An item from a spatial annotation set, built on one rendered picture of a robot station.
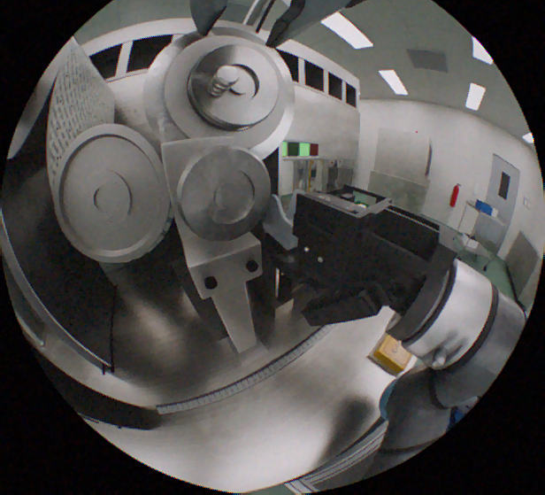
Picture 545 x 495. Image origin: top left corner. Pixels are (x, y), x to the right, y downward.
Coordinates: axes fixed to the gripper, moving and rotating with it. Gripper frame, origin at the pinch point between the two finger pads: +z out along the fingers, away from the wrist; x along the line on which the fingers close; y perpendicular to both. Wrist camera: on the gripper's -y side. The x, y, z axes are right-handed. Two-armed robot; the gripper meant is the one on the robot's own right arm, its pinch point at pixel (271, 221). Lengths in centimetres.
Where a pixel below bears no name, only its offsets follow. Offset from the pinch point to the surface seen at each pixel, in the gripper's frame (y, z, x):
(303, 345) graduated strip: -19.0, -11.8, 1.4
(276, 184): 5.9, -1.6, 0.2
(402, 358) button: -16.6, -27.4, -8.1
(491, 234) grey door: -68, -215, -444
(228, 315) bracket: -5.4, -7.1, 10.4
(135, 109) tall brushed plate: 24.1, 29.5, 19.9
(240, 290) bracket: -2.1, -7.1, 8.5
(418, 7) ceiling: 171, -23, -131
